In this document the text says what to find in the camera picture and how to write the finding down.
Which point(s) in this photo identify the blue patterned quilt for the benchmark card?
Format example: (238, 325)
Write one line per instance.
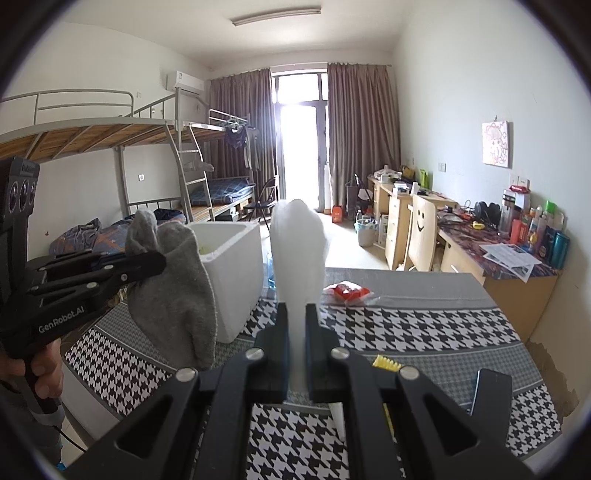
(111, 237)

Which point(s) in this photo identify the white air conditioner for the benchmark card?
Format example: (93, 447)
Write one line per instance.
(184, 82)

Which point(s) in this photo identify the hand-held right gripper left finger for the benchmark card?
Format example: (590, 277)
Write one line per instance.
(272, 350)

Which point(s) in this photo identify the white bucket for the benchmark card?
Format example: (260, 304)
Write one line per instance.
(366, 234)

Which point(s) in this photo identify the grey sock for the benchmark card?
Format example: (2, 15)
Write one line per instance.
(180, 286)

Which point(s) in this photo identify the printed paper sheets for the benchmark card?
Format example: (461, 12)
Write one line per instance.
(510, 261)

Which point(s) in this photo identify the black smartphone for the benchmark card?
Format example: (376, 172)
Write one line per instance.
(491, 394)

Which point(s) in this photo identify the brown curtain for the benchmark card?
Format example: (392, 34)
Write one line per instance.
(240, 106)
(362, 134)

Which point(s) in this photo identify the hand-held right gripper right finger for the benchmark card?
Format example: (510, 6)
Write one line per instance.
(323, 350)

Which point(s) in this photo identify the row of bottles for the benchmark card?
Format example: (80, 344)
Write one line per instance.
(535, 230)

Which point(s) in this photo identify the orange floor container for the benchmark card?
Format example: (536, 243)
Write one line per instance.
(337, 214)

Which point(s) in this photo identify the yellow comb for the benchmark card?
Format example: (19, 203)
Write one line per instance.
(387, 363)

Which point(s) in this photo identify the grey metal bunk bed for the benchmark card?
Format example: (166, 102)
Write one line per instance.
(231, 189)
(92, 131)

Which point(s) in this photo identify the glass balcony door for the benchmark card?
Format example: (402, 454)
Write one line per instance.
(300, 152)

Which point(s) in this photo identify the black headphones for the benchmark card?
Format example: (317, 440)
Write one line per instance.
(487, 211)

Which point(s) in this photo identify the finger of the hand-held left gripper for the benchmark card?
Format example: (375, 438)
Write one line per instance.
(83, 261)
(138, 267)

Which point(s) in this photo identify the red snack packet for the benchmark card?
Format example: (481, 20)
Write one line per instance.
(348, 293)

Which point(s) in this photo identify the pink wall picture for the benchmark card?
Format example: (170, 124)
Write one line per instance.
(496, 144)

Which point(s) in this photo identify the wooden desk with patterned top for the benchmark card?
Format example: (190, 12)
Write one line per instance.
(517, 300)

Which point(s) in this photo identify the wooden chair with smiley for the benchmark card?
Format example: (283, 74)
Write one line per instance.
(420, 230)

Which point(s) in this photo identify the houndstooth tablecloth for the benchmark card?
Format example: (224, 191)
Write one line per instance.
(415, 327)

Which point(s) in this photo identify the white sock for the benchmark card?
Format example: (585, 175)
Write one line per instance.
(298, 254)

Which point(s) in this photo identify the ceiling tube light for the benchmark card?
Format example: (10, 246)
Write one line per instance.
(277, 15)

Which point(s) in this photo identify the cluttered wooden desk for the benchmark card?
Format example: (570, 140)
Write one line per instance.
(392, 221)

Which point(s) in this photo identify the person's left forearm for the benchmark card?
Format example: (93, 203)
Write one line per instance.
(27, 424)

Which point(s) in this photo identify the black folding chair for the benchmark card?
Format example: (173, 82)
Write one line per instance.
(261, 203)

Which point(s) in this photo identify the hanging dark clothes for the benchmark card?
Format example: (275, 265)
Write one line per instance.
(235, 137)

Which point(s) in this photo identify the person's left hand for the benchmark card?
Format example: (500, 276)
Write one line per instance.
(53, 369)

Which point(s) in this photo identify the white foam box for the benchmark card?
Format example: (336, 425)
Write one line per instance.
(235, 286)

